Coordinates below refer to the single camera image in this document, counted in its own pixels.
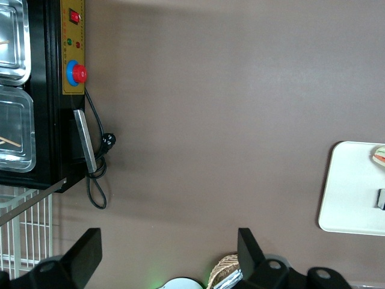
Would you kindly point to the black sealing machine yellow panel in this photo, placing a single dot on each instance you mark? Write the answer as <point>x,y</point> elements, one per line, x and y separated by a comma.
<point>51,120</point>

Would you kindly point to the aluminium foil containers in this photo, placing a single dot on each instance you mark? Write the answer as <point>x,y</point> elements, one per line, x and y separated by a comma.
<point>230,280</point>

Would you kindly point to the steel tray with short stick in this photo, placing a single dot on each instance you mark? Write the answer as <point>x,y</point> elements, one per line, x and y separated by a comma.
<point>16,36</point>

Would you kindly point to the cream plastic serving tray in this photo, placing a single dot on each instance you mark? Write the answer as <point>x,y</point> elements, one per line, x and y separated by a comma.
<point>346,192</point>

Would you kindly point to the woven wicker basket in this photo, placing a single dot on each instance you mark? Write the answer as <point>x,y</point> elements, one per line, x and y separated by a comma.
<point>224,265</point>

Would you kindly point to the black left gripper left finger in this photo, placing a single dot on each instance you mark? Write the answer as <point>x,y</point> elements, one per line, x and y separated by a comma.
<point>85,256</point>

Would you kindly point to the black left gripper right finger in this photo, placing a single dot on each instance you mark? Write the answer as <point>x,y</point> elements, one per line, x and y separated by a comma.
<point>249,256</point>

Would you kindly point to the long wooden stick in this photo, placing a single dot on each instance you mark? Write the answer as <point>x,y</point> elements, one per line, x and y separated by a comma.
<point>10,141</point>

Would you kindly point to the thin silver metal strip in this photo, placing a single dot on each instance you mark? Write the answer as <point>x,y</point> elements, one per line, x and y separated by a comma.
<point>33,200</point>

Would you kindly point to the wrapped triangle sandwich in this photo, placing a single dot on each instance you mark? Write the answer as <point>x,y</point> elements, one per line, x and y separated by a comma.
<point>379,156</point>

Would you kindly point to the short wooden stick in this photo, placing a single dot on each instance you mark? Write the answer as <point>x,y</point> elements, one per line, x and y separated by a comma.
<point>4,42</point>

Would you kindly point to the steel tray with long stick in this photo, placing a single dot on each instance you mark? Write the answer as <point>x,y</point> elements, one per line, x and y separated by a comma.
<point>18,129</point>

